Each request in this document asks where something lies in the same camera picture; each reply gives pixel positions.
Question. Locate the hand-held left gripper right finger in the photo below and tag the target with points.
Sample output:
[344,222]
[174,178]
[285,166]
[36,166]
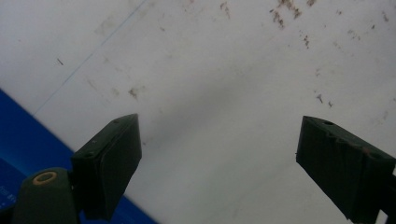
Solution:
[339,168]

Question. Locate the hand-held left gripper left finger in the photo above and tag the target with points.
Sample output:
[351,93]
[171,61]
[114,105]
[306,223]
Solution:
[106,168]

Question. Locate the blue cardboard box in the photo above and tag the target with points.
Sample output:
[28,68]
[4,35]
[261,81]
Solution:
[28,140]

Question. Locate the white table mat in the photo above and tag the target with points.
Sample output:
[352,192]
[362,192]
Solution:
[218,77]

